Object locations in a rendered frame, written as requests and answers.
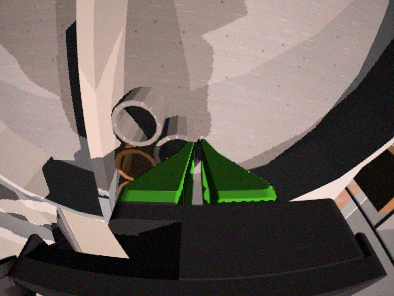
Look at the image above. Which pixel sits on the bronze bushing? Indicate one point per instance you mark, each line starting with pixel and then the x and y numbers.
pixel 130 165
pixel 123 182

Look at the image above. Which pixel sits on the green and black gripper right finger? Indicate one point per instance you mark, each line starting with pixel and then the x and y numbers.
pixel 225 182

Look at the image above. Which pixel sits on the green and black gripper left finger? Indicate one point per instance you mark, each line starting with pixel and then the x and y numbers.
pixel 165 182

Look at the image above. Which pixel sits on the grey metal bushing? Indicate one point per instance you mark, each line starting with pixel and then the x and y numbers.
pixel 133 131
pixel 177 127

